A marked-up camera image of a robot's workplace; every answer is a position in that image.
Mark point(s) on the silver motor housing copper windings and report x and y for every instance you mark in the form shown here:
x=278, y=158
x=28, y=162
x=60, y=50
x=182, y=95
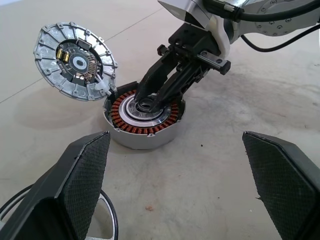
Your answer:
x=140, y=140

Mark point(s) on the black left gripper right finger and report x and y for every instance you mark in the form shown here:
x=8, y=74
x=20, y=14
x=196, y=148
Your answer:
x=287, y=187

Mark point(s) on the silver ribbed motor lid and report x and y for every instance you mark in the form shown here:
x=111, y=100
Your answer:
x=50, y=62

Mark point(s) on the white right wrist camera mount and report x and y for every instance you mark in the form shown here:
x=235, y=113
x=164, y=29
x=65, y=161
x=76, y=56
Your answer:
x=220, y=35

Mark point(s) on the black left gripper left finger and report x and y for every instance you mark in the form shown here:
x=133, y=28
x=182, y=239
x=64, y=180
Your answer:
x=50, y=200

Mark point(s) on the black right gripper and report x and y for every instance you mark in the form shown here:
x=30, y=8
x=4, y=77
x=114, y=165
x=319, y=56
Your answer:
x=192, y=42

